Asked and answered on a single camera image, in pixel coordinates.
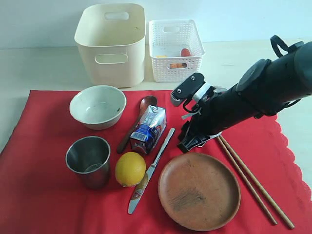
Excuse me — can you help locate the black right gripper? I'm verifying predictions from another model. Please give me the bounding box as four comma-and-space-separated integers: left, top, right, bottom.
177, 91, 258, 153

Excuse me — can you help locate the blue white milk carton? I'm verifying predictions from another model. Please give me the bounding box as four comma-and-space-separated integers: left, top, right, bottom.
130, 105, 167, 155

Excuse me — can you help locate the yellow lemon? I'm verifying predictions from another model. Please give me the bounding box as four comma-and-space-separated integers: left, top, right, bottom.
115, 152, 146, 187

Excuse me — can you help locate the orange fried chicken piece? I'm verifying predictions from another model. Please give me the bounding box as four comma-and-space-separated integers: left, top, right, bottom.
169, 63, 187, 69

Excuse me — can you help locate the red sausage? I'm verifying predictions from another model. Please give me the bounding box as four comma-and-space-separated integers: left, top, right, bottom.
180, 48, 191, 57

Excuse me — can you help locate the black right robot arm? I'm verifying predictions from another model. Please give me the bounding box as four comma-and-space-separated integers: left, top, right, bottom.
171, 35, 312, 153

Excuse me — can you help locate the brown wooden plate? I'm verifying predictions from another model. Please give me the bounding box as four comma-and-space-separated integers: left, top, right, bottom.
158, 153, 241, 232

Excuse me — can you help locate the dark wooden spoon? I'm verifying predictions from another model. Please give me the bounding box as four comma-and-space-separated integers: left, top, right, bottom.
117, 96, 157, 154

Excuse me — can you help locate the steel table knife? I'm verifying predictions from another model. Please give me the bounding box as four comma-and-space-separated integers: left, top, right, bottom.
128, 128, 176, 215

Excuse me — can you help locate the left wooden chopstick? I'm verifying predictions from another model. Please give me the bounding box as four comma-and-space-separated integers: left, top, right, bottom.
216, 136, 277, 225

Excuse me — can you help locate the wooden chopstick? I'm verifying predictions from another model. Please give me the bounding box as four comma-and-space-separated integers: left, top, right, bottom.
216, 136, 277, 225
219, 135, 295, 230

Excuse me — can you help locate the small white perforated basket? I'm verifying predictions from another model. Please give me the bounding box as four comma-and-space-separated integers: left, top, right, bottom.
149, 19, 205, 82

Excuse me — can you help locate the white ceramic bowl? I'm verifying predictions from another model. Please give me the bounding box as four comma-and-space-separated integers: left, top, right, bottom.
69, 85, 127, 130

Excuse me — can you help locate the stainless steel cup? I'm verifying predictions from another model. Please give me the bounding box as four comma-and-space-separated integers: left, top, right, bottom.
65, 136, 111, 190

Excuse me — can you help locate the red table cloth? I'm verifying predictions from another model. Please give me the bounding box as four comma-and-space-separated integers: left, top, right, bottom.
0, 90, 312, 234

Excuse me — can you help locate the right wooden chopstick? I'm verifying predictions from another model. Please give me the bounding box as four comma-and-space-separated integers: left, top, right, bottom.
219, 135, 295, 230

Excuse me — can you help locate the large cream plastic bin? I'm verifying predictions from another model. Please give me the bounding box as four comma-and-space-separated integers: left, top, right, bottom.
74, 3, 146, 88

